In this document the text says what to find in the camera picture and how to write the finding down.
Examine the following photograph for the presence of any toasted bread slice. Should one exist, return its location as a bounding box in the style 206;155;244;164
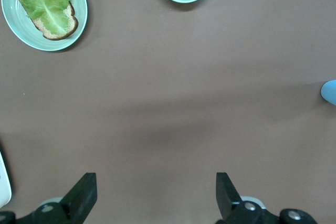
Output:
14;0;79;41

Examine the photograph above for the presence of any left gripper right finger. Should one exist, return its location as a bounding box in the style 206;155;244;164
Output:
215;173;279;224

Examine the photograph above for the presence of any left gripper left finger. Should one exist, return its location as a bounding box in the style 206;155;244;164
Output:
15;173;98;224

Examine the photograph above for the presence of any blue cup holding tissue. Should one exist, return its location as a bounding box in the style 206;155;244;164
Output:
320;79;336;106

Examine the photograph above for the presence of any pale green plate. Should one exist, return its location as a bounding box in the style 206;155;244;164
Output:
1;0;89;51

